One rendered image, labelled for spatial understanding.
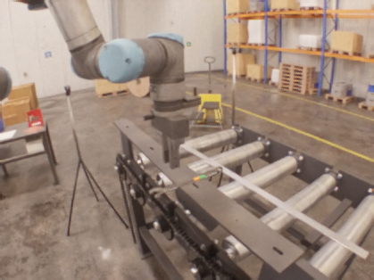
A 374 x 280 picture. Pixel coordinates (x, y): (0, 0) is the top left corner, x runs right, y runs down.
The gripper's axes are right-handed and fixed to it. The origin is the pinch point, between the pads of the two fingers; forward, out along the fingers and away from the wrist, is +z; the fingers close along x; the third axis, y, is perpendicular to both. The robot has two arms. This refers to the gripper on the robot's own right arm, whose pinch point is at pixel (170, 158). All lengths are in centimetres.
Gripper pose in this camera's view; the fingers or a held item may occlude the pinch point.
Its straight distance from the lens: 67.2
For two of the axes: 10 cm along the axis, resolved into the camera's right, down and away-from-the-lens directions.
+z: 0.2, 9.2, 3.9
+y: -8.5, 2.3, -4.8
